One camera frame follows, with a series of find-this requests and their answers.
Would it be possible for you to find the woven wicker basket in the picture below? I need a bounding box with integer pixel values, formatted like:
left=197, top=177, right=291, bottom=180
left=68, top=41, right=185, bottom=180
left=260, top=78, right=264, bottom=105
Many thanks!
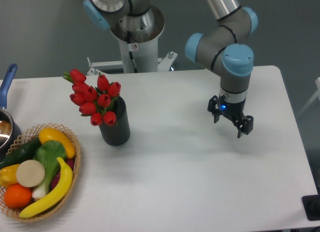
left=0, top=123, right=81, bottom=222

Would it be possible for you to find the black device at edge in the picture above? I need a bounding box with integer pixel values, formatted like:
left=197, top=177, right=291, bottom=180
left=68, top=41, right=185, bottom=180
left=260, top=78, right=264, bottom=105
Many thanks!
left=301, top=194, right=320, bottom=221

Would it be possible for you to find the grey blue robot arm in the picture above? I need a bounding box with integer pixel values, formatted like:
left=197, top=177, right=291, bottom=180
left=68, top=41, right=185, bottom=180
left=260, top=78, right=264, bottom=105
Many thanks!
left=83, top=0, right=258, bottom=135

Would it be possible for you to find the yellow bell pepper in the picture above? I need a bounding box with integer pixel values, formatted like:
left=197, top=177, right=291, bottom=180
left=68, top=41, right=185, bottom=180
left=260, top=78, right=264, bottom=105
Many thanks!
left=0, top=164, right=20, bottom=188

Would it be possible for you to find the yellow banana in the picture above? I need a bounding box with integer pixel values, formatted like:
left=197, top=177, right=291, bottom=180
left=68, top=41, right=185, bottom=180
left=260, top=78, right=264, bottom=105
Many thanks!
left=19, top=157, right=73, bottom=218

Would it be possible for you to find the blue handled saucepan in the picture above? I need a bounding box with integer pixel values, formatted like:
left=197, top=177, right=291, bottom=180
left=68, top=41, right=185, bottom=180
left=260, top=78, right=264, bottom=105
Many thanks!
left=0, top=64, right=22, bottom=160

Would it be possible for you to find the beige round disc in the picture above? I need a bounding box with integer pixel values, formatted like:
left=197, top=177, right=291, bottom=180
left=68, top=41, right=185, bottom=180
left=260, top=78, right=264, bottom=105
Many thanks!
left=15, top=160, right=45, bottom=187

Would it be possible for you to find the green cucumber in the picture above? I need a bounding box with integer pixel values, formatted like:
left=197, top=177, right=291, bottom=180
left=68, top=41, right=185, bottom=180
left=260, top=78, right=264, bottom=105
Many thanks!
left=0, top=138, right=42, bottom=169

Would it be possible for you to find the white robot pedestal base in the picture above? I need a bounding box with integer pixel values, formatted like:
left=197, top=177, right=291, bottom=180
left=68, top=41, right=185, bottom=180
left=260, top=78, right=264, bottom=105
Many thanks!
left=87, top=38, right=178, bottom=75

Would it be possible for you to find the red tulip bouquet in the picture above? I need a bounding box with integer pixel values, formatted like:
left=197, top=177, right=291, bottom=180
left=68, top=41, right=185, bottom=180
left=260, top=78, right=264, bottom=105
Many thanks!
left=63, top=69, right=121, bottom=126

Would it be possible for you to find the green bok choy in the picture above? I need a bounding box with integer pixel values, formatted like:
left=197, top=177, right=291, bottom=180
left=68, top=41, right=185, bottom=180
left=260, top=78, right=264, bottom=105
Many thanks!
left=32, top=140, right=66, bottom=200

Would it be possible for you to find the purple eggplant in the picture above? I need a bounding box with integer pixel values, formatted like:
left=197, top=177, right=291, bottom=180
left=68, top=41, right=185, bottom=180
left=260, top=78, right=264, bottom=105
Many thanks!
left=49, top=157, right=76, bottom=191

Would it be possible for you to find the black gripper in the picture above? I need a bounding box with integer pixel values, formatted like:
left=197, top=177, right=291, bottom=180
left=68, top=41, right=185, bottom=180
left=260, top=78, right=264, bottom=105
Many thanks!
left=207, top=94, right=254, bottom=138

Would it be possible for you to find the white frame at right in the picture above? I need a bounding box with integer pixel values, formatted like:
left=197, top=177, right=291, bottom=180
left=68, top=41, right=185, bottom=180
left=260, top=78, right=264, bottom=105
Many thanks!
left=297, top=77, right=320, bottom=118

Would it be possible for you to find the dark grey ribbed vase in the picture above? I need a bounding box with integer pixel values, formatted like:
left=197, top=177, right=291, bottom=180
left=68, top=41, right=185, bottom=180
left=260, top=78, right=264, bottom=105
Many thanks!
left=99, top=96, right=130, bottom=146

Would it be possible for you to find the orange fruit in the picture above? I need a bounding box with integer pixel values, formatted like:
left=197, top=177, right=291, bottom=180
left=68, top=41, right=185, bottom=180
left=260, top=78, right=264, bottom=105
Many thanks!
left=3, top=184, right=32, bottom=208

